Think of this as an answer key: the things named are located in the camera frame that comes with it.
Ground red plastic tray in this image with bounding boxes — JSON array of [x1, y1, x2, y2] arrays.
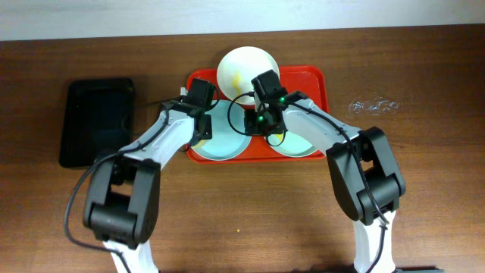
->
[[186, 65, 330, 164]]

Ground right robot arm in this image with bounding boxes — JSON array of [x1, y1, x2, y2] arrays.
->
[[255, 91, 405, 272]]

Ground light blue plate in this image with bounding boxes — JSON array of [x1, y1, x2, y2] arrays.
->
[[191, 100, 251, 161]]

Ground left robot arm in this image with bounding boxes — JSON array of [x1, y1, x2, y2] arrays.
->
[[82, 97, 216, 272]]

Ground black tray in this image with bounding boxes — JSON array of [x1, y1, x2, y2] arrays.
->
[[59, 77, 135, 168]]

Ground light green plate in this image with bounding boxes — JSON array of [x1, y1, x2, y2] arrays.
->
[[266, 131, 317, 158]]

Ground white plate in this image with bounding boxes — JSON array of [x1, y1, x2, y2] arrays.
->
[[217, 46, 280, 100]]

